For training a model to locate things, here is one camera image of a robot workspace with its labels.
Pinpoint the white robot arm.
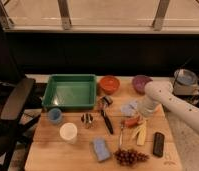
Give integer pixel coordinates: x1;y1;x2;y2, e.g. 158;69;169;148
137;81;199;135

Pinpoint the orange bowl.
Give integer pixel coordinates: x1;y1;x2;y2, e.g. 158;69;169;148
99;75;120;94

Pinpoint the light blue cloth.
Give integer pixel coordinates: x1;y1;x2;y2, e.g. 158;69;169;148
120;100;138;117

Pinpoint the green plastic tray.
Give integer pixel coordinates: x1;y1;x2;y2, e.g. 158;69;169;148
42;74;97;110

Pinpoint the purple bowl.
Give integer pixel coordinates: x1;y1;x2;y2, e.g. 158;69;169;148
132;75;152;94

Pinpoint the silver fork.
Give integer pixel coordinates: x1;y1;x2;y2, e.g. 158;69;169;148
118;120;125;149

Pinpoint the small blue cup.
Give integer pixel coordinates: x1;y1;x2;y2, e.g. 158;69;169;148
48;108;62;124

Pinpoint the white plastic cup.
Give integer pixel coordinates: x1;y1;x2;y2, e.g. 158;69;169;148
59;123;78;144

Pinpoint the blue sponge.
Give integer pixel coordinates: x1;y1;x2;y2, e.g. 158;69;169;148
92;138;111;162

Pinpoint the bunch of red grapes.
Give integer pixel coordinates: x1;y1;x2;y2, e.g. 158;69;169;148
114;149;149;166

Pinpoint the black rectangular remote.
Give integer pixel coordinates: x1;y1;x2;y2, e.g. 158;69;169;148
153;132;165;157

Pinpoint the black office chair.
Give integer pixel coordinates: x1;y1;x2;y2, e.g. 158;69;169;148
0;9;37;171

